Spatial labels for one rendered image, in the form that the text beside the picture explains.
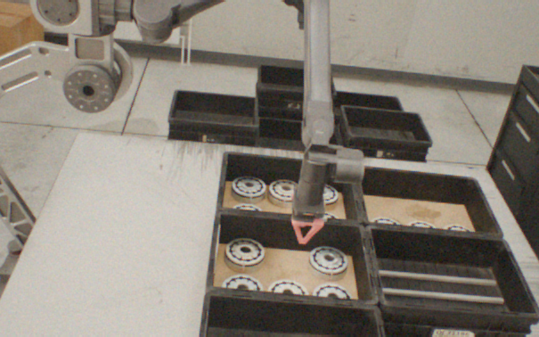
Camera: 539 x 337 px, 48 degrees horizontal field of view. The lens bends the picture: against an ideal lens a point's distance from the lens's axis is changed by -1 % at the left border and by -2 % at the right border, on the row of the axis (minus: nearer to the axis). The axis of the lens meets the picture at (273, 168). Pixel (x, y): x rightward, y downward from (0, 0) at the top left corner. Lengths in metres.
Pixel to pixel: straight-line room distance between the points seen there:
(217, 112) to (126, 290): 1.46
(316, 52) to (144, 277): 0.81
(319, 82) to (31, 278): 0.95
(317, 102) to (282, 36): 3.40
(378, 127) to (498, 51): 2.15
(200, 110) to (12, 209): 1.14
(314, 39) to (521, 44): 3.85
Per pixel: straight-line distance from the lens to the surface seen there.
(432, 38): 4.88
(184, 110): 3.02
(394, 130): 3.13
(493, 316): 1.55
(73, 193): 2.09
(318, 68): 1.34
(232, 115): 3.01
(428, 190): 2.00
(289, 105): 3.13
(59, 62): 1.86
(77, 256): 1.84
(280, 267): 1.64
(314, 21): 1.39
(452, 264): 1.80
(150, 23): 1.34
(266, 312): 1.43
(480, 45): 5.01
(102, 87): 1.73
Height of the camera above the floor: 1.92
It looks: 33 degrees down
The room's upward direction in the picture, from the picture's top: 8 degrees clockwise
